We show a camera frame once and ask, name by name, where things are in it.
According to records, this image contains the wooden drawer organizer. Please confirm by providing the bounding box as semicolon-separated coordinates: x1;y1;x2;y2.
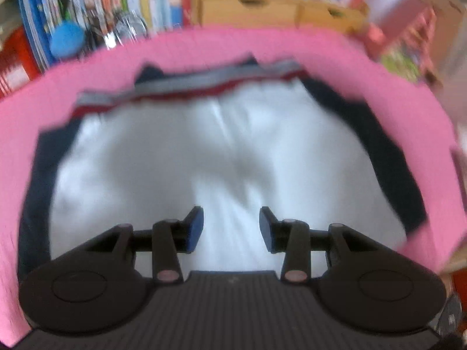
191;0;370;34

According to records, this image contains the miniature bicycle model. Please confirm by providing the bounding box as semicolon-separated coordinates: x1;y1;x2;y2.
85;9;151;50

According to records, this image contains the pink triangular toy house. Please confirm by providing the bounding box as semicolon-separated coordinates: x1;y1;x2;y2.
368;0;445;89

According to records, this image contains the white and navy jacket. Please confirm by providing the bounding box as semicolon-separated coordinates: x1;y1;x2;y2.
18;54;430;282

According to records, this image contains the blue plush ball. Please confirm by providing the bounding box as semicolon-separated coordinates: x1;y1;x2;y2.
49;21;87;60

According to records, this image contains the brown cardboard box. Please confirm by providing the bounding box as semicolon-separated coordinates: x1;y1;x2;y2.
412;0;467;78

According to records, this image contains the red plastic crate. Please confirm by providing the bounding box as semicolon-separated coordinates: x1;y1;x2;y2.
0;28;41;100

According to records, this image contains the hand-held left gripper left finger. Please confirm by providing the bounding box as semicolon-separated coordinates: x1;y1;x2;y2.
85;206;205;285

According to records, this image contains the pink rabbit-print blanket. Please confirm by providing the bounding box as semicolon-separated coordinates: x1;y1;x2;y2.
0;24;467;348

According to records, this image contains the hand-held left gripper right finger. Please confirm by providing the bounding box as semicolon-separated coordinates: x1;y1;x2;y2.
258;206;381;285

